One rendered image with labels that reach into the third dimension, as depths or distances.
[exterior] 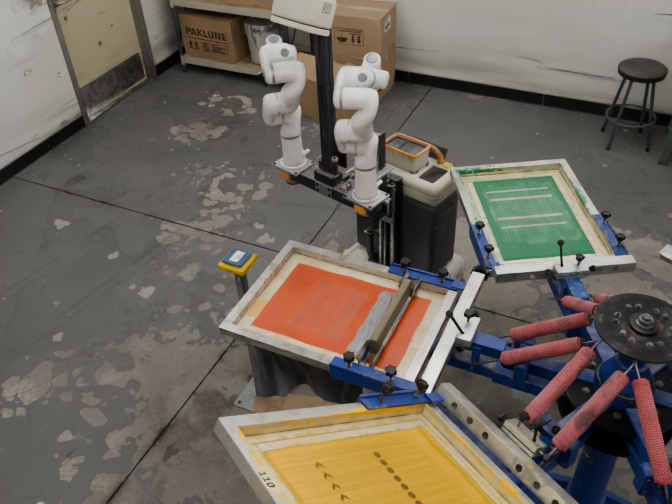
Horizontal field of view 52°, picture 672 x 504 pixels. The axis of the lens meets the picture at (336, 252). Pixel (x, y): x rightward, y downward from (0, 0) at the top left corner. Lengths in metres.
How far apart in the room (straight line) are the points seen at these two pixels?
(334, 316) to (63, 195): 3.25
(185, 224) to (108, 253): 0.55
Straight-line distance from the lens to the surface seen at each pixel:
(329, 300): 2.82
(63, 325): 4.45
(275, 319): 2.77
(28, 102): 6.01
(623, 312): 2.39
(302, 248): 3.02
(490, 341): 2.57
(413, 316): 2.75
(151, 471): 3.61
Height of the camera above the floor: 2.91
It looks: 40 degrees down
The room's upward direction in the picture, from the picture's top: 3 degrees counter-clockwise
